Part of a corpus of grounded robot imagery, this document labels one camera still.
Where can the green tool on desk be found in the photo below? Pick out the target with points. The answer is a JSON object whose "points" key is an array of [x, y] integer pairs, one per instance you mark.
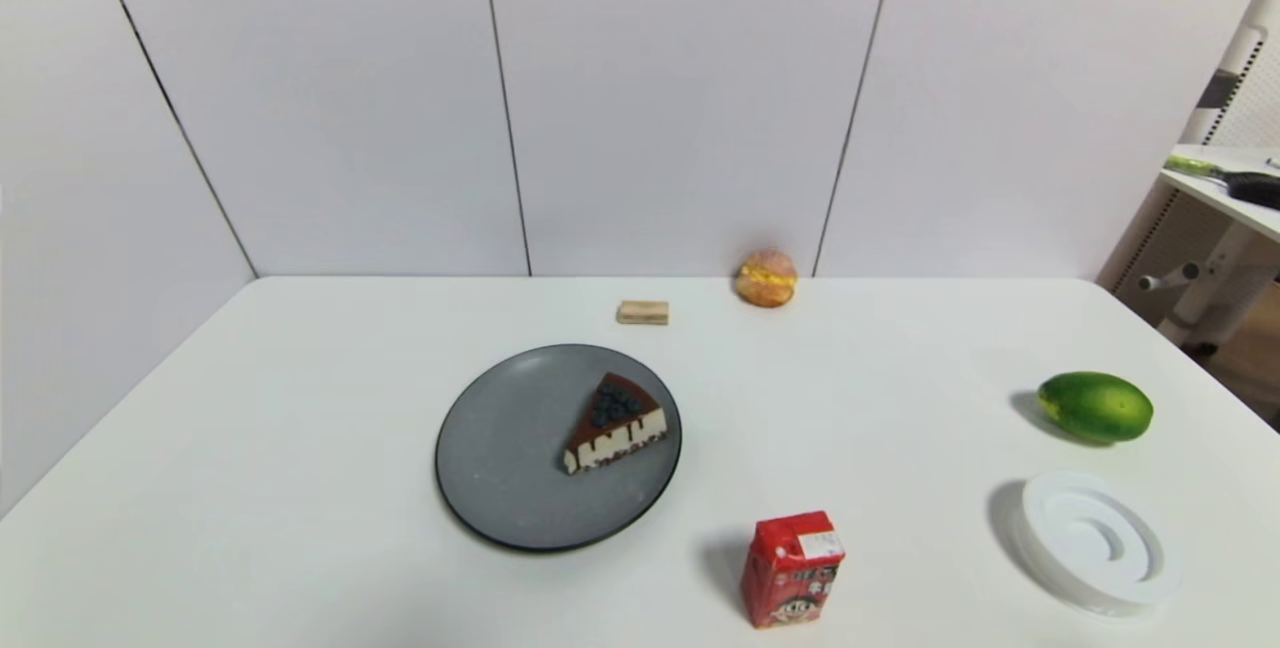
{"points": [[1195, 166]]}

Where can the chocolate blueberry cake slice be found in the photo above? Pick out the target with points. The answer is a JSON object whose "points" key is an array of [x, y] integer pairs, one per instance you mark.
{"points": [[612, 425]]}

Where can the green papaya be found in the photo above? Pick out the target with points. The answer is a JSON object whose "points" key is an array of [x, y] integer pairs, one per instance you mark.
{"points": [[1095, 408]]}

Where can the gray round plate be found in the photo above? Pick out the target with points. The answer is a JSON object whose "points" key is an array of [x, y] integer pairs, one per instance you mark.
{"points": [[510, 468]]}

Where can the cream puff bun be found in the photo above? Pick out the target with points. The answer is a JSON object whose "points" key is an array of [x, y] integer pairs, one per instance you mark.
{"points": [[766, 280]]}

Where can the red drink carton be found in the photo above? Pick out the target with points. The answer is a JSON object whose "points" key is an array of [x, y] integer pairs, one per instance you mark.
{"points": [[790, 573]]}

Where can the black object on desk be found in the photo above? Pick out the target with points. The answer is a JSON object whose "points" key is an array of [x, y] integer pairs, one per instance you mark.
{"points": [[1258, 190]]}

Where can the beige wafer biscuit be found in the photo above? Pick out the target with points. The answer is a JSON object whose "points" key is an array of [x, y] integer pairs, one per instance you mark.
{"points": [[643, 312]]}

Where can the white round plastic lid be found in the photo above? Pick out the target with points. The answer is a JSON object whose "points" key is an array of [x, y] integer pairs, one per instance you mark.
{"points": [[1065, 518]]}

